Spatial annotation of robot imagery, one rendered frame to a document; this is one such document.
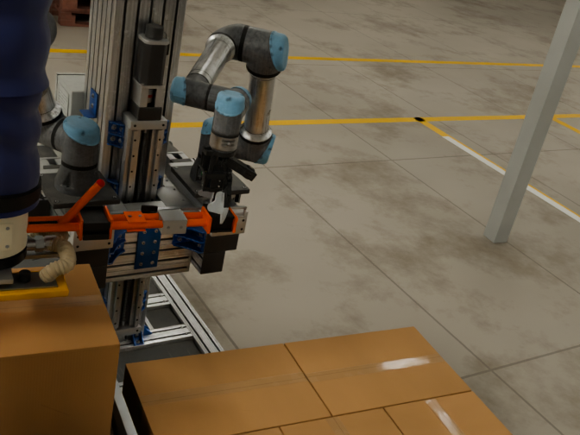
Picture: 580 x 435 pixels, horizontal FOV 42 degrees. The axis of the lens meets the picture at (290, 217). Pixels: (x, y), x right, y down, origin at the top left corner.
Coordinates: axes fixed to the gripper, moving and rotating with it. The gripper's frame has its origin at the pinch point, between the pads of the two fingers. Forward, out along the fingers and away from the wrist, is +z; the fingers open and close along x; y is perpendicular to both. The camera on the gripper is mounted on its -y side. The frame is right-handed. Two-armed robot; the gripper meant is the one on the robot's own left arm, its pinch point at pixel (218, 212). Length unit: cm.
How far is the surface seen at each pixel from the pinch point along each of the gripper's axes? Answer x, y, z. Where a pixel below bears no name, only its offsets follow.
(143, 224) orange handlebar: 3.8, 22.3, 1.3
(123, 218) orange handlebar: 0.0, 26.8, 1.5
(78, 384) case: 19, 39, 41
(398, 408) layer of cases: 17, -71, 69
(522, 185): -172, -283, 76
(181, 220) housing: 3.7, 11.9, 0.2
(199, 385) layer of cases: -6, -6, 69
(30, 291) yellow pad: 15, 52, 13
